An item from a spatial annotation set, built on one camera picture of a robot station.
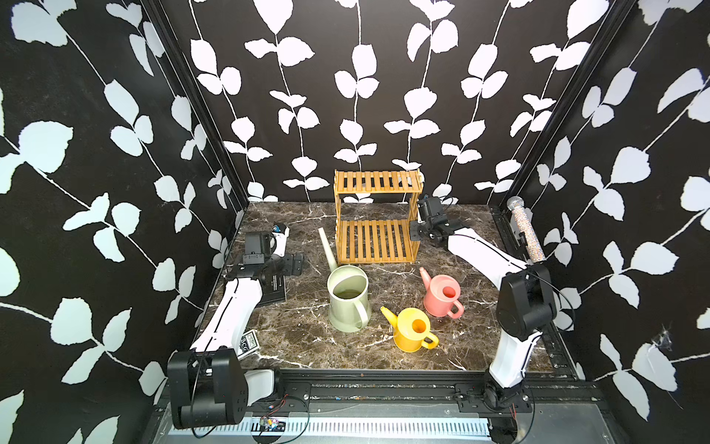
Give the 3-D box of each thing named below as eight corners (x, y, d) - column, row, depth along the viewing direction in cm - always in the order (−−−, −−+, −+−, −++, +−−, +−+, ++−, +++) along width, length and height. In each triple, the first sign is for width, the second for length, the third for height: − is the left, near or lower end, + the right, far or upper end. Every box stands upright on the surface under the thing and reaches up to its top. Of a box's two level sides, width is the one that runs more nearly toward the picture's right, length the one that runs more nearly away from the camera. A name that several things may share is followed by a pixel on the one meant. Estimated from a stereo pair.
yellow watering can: (383, 351, 84) (385, 339, 75) (381, 321, 90) (384, 306, 81) (430, 352, 84) (438, 339, 75) (425, 321, 90) (433, 306, 81)
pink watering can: (423, 321, 90) (430, 306, 81) (418, 285, 99) (424, 267, 90) (454, 321, 90) (465, 306, 81) (446, 285, 99) (455, 268, 90)
